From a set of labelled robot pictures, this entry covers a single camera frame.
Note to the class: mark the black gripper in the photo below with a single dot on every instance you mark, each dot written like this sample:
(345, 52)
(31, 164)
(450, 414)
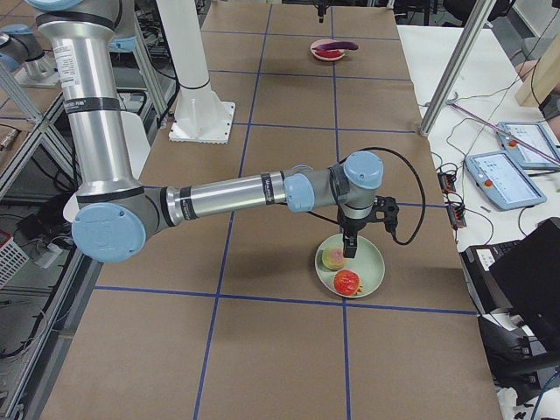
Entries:
(353, 225)

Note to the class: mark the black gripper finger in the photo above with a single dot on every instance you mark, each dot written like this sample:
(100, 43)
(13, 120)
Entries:
(321, 10)

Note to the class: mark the yellow green peach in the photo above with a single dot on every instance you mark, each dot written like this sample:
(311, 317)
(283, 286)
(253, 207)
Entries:
(333, 258)

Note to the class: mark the purple eggplant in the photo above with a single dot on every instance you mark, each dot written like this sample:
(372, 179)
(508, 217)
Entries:
(328, 44)

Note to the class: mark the red chili pepper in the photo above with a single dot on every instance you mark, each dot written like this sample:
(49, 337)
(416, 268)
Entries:
(329, 54)

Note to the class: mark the green plate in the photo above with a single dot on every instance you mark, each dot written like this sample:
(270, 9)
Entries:
(368, 264)

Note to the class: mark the pink plate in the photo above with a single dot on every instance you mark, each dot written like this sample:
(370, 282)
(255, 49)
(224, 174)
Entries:
(312, 52)

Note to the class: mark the near teach pendant tablet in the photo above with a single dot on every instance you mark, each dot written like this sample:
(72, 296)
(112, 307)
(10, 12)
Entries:
(503, 181)

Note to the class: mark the teach pendant tablet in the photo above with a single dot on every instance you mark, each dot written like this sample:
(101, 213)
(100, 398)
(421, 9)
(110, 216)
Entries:
(533, 134)
(503, 181)

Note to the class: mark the black computer case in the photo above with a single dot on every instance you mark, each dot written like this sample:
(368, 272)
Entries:
(515, 288)

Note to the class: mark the far teach pendant tablet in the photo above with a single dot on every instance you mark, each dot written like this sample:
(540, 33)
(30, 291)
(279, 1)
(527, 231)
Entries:
(533, 134)

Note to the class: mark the white chair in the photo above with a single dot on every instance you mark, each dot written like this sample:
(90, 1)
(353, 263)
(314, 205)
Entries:
(138, 150)

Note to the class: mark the aluminium frame post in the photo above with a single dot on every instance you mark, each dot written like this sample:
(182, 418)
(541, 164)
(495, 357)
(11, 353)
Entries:
(480, 12)

